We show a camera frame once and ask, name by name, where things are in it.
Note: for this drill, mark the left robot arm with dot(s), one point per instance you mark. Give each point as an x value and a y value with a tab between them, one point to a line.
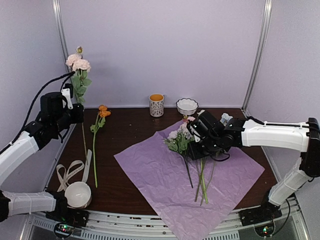
57	114

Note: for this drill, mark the aluminium frame post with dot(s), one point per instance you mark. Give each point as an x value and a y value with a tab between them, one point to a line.
264	30
61	31

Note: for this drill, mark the patterned mug with orange inside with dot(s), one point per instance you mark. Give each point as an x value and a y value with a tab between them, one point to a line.
156	105

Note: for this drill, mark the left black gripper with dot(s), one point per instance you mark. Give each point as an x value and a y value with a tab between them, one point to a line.
79	118

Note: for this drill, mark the white scalloped bowl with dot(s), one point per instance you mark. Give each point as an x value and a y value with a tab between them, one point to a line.
187	106

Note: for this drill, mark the orange fake flower stem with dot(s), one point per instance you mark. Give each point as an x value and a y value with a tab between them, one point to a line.
100	121

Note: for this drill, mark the white round cup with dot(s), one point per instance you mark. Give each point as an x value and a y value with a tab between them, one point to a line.
78	195

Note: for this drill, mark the left aluminium frame post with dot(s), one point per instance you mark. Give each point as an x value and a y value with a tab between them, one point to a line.
61	31

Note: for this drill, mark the purple hydrangea fake flower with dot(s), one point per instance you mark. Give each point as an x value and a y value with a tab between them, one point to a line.
178	142

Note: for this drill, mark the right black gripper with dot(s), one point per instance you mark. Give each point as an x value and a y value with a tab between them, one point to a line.
195	154

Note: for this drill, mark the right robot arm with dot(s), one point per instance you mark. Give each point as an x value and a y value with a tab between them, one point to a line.
302	137

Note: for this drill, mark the beige ribbon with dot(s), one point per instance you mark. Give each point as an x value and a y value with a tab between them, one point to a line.
77	166

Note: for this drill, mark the pale pink rose stem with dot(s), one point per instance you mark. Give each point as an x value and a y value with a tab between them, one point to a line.
80	66

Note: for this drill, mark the pink fake flower stem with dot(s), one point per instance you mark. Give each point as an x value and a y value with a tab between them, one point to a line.
192	146

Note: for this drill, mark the pink purple wrapping paper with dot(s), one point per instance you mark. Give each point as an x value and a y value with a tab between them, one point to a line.
161	177

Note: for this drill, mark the light blue fake flower stem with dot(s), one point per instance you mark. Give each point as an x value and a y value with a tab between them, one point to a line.
225	118

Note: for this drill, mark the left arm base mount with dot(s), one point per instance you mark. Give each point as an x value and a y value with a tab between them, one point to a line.
68	221

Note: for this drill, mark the right aluminium frame post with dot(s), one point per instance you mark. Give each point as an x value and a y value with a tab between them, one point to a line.
264	30

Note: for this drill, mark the aluminium front rail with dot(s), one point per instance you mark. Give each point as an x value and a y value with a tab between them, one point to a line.
115	226

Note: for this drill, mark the white fake flower stem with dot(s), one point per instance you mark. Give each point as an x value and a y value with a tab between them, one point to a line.
205	168

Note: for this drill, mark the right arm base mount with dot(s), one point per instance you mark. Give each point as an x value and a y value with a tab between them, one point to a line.
260	217

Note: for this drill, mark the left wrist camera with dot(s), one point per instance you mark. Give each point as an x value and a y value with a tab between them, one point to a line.
67	95

